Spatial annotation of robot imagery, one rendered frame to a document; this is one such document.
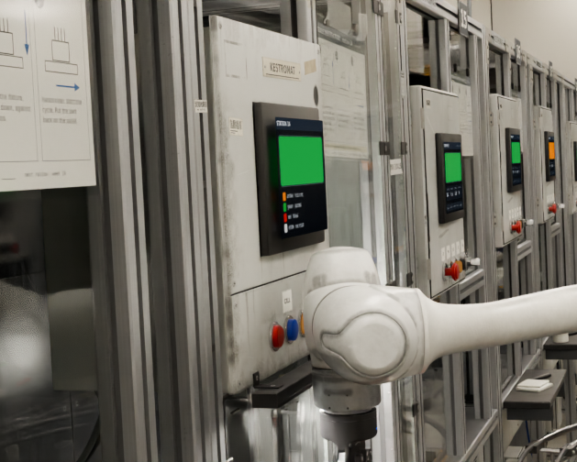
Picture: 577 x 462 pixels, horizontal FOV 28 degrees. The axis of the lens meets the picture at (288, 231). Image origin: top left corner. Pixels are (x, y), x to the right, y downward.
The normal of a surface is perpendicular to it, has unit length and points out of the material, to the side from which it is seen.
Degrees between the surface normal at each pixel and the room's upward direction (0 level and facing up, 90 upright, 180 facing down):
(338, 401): 90
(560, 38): 90
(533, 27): 90
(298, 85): 90
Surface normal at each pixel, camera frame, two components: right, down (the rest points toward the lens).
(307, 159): 0.95, -0.03
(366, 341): -0.04, 0.06
